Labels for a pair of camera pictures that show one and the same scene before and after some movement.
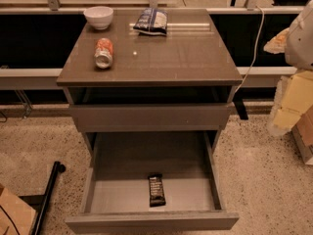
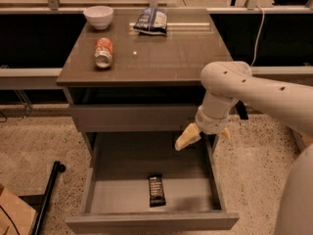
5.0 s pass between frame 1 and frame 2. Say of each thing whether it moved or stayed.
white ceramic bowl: stayed
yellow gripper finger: moved
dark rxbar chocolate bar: stayed
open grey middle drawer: stayed
